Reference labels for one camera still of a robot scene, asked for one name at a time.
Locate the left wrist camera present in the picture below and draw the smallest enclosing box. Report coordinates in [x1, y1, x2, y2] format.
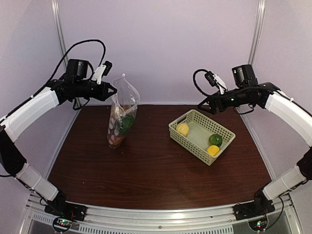
[91, 61, 113, 85]

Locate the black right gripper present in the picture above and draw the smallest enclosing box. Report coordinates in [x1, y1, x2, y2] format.
[197, 86, 249, 115]

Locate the aluminium frame post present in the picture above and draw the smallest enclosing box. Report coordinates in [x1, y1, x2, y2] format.
[51, 0, 68, 69]
[248, 0, 266, 65]

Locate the brown potato toy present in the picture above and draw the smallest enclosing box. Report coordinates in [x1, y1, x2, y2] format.
[108, 135, 125, 148]

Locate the green lime toy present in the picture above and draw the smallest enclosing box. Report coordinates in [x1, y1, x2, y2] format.
[208, 134, 223, 147]

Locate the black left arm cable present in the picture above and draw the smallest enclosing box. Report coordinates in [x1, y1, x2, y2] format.
[47, 39, 107, 83]

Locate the right circuit board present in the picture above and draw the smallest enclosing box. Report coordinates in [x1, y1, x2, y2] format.
[248, 218, 268, 232]

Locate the pale yellow bumpy fruit toy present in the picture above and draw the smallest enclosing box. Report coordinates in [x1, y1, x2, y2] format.
[176, 122, 190, 137]

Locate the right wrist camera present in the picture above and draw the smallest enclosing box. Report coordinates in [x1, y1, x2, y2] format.
[204, 71, 228, 95]

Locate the left aluminium frame post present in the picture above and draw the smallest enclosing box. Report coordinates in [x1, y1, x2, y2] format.
[51, 0, 68, 69]

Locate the clear zip top bag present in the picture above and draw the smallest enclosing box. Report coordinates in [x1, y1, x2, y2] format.
[107, 74, 140, 149]

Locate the green bok choy toy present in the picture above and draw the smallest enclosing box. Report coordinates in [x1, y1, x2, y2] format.
[117, 115, 135, 135]

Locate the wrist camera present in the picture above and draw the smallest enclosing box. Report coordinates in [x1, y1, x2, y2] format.
[91, 61, 113, 85]
[204, 71, 228, 95]

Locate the circuit board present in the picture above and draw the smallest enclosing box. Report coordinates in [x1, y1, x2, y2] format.
[52, 217, 73, 233]
[248, 218, 268, 232]

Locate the left circuit board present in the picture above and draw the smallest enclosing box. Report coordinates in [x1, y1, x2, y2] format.
[52, 217, 73, 233]

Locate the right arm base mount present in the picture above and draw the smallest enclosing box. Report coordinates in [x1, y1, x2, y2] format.
[233, 190, 275, 221]

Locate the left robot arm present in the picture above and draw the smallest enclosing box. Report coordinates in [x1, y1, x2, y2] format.
[0, 59, 117, 216]

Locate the right aluminium frame post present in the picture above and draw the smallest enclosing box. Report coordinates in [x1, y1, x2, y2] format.
[248, 0, 266, 65]

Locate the yellow lemon toy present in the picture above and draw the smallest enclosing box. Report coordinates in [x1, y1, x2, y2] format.
[206, 145, 220, 156]

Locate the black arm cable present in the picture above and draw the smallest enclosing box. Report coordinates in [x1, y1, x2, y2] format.
[47, 39, 107, 83]
[192, 69, 213, 97]

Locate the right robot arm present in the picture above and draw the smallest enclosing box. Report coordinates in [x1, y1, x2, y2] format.
[193, 64, 312, 215]

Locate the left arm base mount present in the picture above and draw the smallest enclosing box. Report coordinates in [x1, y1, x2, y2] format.
[44, 192, 87, 221]

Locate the aluminium front rail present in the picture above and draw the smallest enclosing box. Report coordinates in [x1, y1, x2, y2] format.
[24, 191, 303, 234]

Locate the green plastic basket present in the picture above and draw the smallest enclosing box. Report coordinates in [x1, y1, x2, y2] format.
[169, 109, 236, 166]

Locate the orange mango toy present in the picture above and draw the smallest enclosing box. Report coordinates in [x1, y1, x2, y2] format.
[114, 106, 127, 118]

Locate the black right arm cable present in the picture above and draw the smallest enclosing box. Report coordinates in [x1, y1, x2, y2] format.
[192, 69, 213, 97]

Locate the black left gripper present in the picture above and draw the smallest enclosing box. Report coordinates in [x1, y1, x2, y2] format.
[75, 80, 117, 101]

